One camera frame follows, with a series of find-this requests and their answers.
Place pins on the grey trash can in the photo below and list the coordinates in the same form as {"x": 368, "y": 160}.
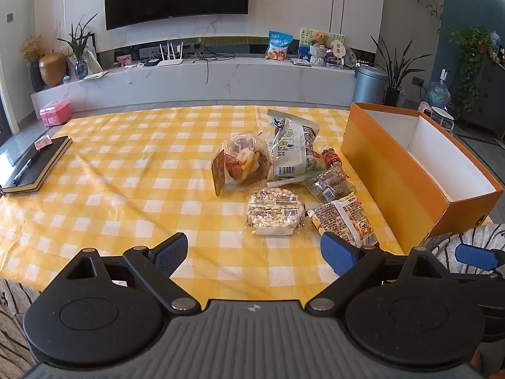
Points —
{"x": 369, "y": 87}

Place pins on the green printed card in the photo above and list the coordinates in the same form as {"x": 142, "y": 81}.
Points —
{"x": 305, "y": 41}

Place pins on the white snack packet with barcode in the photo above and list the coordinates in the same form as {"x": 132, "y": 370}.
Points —
{"x": 290, "y": 162}

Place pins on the dried flowers in dark vase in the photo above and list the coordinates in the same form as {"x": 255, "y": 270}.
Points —
{"x": 33, "y": 51}

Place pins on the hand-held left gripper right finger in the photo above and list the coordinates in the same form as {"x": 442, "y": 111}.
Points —
{"x": 335, "y": 254}

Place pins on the black notebook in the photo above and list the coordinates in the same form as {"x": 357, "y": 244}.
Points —
{"x": 39, "y": 166}

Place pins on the blue water jug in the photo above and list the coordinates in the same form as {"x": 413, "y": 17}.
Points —
{"x": 438, "y": 90}

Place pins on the pink card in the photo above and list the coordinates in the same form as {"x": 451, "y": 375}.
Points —
{"x": 124, "y": 60}

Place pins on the grey patterned cloth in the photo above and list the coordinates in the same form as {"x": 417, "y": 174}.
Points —
{"x": 12, "y": 323}

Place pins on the pink stool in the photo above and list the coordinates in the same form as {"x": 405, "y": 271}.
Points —
{"x": 424, "y": 108}

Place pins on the yellow checked tablecloth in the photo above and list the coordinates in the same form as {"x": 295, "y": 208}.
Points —
{"x": 138, "y": 189}

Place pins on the white router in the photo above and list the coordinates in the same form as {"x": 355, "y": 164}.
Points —
{"x": 171, "y": 60}

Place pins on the small cola bottle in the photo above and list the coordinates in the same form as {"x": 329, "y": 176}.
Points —
{"x": 330, "y": 158}

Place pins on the orange printed snack packet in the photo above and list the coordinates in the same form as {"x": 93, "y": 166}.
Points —
{"x": 347, "y": 219}

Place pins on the clear bag of pale nuts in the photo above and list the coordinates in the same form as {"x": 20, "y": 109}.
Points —
{"x": 274, "y": 211}

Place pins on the dark grey cabinet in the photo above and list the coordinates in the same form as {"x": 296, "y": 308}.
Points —
{"x": 487, "y": 98}

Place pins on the round white fan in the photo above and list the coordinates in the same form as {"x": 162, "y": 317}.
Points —
{"x": 339, "y": 48}

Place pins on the small pink packet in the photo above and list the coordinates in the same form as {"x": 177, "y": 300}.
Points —
{"x": 43, "y": 143}

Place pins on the white marble television cabinet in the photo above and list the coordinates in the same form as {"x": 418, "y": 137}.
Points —
{"x": 236, "y": 83}

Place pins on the black pen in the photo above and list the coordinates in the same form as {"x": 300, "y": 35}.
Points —
{"x": 25, "y": 167}

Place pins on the leafy ivy plant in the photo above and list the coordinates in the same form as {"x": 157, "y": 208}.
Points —
{"x": 471, "y": 47}

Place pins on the teddy bear in white wrap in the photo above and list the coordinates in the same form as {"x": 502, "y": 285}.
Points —
{"x": 318, "y": 49}

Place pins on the grey printed clothing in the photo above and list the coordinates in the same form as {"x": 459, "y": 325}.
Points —
{"x": 473, "y": 237}

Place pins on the paper sheet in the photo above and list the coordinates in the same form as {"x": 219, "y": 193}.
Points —
{"x": 94, "y": 75}

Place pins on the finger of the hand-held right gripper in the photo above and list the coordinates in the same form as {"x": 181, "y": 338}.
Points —
{"x": 473, "y": 256}

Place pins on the clear bag of brown sweets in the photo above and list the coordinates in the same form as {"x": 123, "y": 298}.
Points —
{"x": 329, "y": 185}

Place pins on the white stool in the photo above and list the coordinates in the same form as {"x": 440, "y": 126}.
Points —
{"x": 444, "y": 114}

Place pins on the orange cardboard box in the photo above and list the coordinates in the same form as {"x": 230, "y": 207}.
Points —
{"x": 394, "y": 173}

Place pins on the green plant in glass vase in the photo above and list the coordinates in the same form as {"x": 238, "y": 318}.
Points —
{"x": 80, "y": 47}

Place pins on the potted snake plant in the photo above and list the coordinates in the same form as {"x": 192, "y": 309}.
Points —
{"x": 392, "y": 75}

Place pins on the clear bag of mixed dried fruit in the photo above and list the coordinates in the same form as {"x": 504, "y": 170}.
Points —
{"x": 244, "y": 162}

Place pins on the gold vase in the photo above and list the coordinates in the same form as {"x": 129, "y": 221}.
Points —
{"x": 53, "y": 69}

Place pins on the pink box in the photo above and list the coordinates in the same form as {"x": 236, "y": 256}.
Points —
{"x": 55, "y": 112}

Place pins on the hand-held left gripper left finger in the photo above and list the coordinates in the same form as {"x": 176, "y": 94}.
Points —
{"x": 171, "y": 252}

